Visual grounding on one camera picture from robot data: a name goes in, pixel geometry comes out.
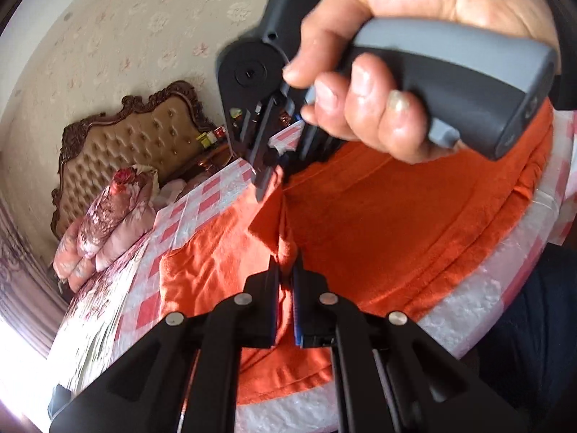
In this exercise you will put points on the person's blue jeans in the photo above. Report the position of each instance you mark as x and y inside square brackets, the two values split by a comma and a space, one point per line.
[532, 333]

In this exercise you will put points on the dark wooden nightstand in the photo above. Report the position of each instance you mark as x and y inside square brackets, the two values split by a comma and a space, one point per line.
[205, 162]

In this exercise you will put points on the yellow green jar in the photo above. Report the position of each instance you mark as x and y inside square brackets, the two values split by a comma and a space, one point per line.
[205, 140]

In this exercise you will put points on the pink white checkered tablecloth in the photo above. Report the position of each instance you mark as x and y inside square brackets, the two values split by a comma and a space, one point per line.
[207, 196]

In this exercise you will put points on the small red box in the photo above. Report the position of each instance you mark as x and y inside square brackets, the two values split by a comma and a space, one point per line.
[219, 133]

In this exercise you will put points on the floral pink pillows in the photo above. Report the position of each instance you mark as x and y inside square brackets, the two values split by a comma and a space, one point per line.
[108, 216]

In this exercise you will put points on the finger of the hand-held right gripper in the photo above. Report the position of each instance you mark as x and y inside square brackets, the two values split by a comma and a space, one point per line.
[322, 146]
[266, 176]

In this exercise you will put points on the orange pants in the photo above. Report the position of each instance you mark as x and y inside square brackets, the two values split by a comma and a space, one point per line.
[383, 216]

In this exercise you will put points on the pink curtain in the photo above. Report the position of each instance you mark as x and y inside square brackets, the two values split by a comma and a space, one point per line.
[22, 288]

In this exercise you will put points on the floral bed cover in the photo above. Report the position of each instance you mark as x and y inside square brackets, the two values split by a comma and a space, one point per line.
[103, 315]

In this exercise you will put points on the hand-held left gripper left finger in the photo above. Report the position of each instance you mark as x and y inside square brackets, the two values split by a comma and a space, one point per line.
[272, 320]

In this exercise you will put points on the pink floral bed pillow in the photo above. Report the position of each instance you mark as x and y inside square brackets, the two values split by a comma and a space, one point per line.
[171, 191]

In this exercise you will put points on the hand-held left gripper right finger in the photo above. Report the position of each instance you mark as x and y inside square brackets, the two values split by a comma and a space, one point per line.
[298, 320]

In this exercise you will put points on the tufted carved wooden headboard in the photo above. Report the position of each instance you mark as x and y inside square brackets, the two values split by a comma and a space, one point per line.
[126, 144]

